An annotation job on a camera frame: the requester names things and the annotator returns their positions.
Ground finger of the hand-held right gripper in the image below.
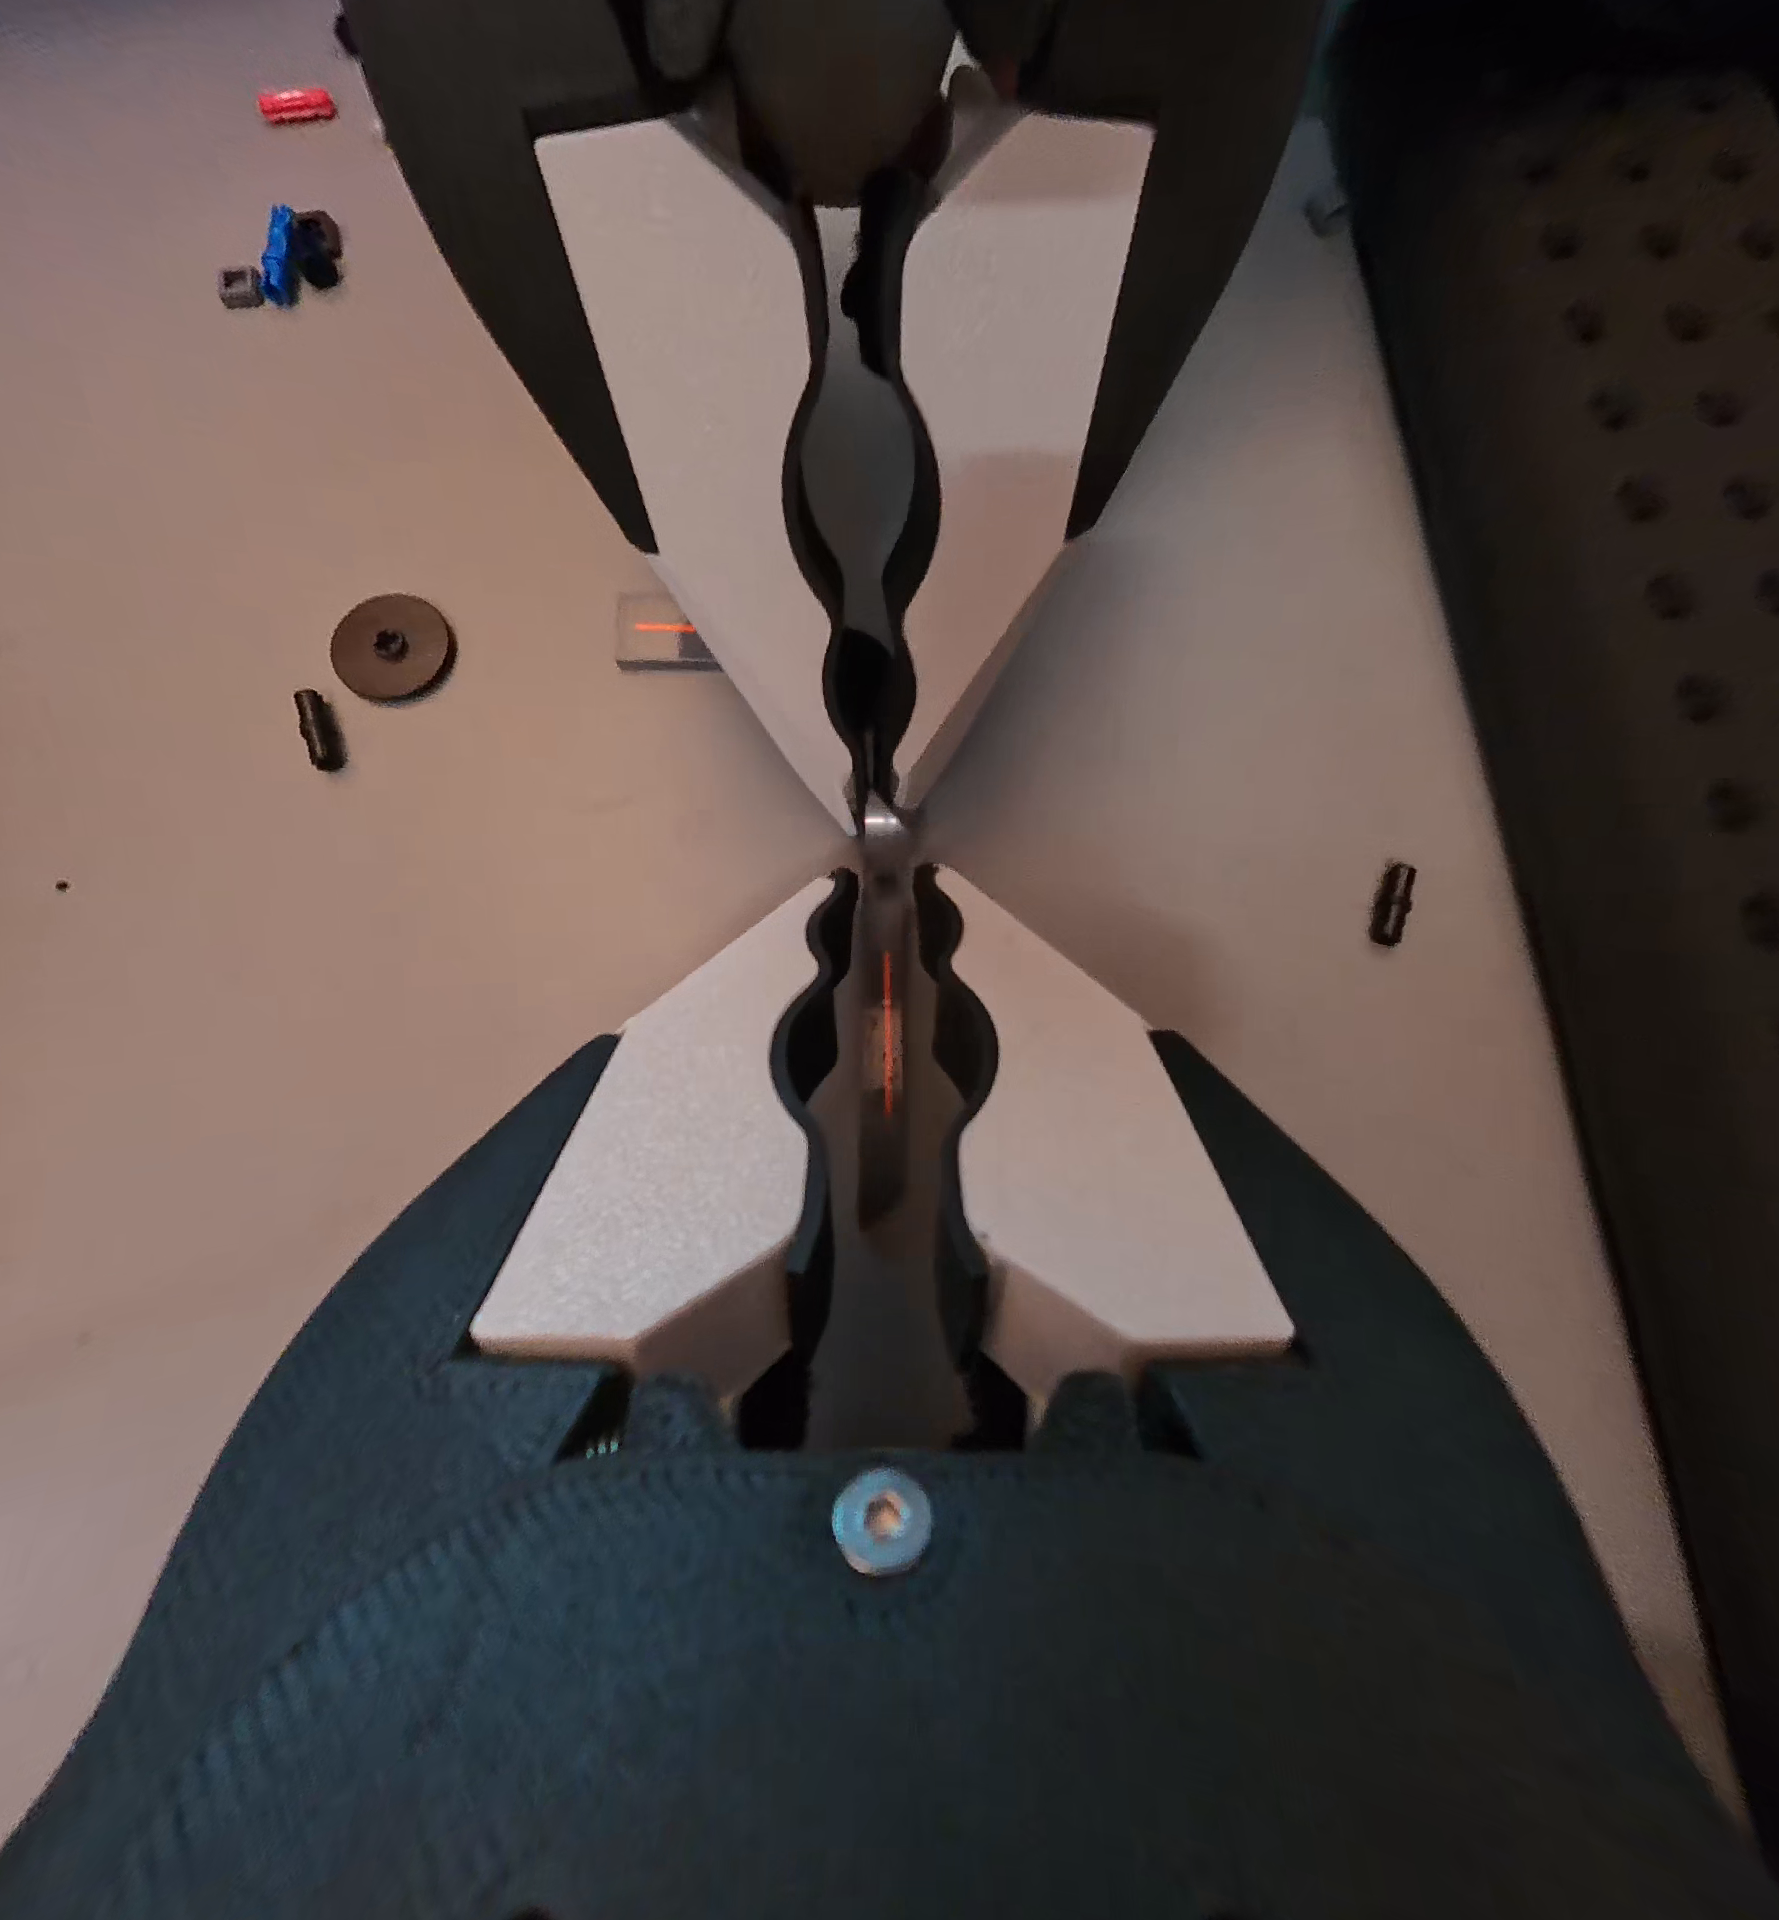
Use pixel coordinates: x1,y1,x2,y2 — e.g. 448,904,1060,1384
886,109,1155,825
532,109,872,836

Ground grey lego tile orange stripe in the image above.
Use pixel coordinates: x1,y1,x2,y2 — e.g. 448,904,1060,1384
844,861,924,1226
614,592,714,673

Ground black lego wheel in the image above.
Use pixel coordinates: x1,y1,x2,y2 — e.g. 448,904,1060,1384
826,632,909,761

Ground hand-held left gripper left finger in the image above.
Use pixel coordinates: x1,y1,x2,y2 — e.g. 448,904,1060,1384
470,871,868,1388

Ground black lego disc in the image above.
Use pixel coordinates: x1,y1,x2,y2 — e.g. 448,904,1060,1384
330,592,460,706

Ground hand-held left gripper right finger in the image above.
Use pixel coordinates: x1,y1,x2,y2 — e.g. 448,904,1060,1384
910,866,1300,1384

